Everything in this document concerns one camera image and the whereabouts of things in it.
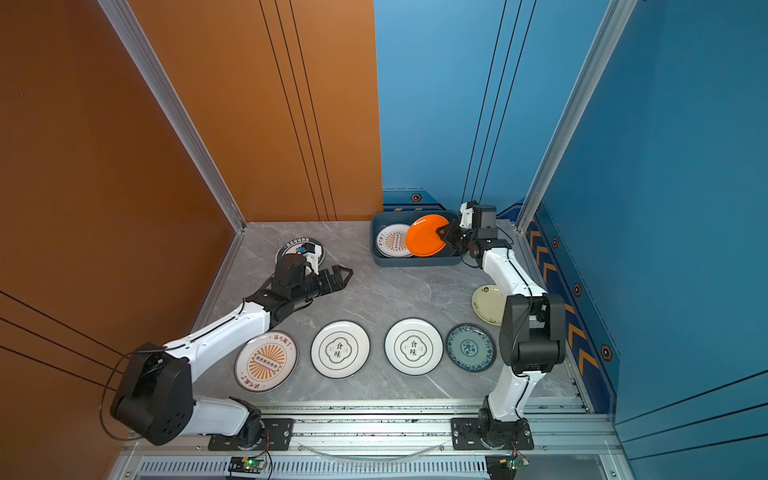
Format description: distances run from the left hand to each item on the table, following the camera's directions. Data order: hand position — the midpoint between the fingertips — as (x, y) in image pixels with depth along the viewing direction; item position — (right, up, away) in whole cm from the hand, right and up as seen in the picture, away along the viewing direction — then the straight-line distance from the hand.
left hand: (344, 272), depth 85 cm
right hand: (+27, +13, +6) cm, 30 cm away
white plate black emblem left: (-2, -23, +2) cm, 23 cm away
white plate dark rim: (-24, +8, +27) cm, 37 cm away
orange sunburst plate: (+14, +10, +28) cm, 32 cm away
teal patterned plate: (+37, -23, +2) cm, 43 cm away
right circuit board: (+41, -45, -15) cm, 63 cm away
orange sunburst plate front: (-22, -25, 0) cm, 34 cm away
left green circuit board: (-21, -45, -14) cm, 52 cm away
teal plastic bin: (+9, +18, +28) cm, 35 cm away
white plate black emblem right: (+20, -22, +2) cm, 30 cm away
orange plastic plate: (+23, +10, +7) cm, 26 cm away
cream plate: (+45, -11, +12) cm, 48 cm away
